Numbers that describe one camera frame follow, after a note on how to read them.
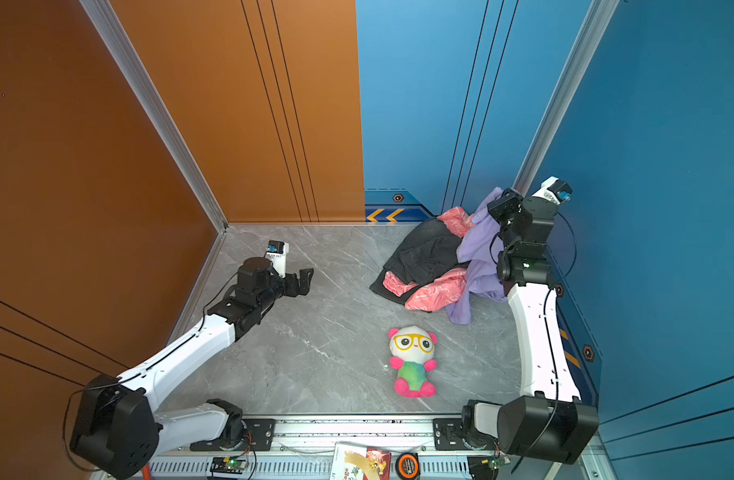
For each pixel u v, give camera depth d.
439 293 0.87
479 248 0.75
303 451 0.72
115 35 0.72
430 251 1.03
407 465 0.67
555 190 0.56
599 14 0.70
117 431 0.39
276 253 0.71
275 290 0.70
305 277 0.76
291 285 0.73
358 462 0.67
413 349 0.81
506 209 0.61
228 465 0.71
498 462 0.69
